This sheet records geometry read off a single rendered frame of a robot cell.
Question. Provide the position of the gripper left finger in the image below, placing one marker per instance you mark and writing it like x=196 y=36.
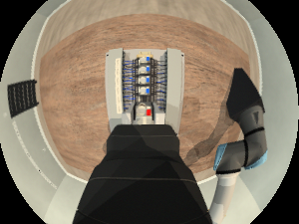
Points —
x=129 y=116

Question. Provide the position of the grey relay panel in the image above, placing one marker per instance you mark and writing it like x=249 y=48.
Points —
x=170 y=80

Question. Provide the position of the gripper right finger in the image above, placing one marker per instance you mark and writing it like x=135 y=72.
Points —
x=159 y=116

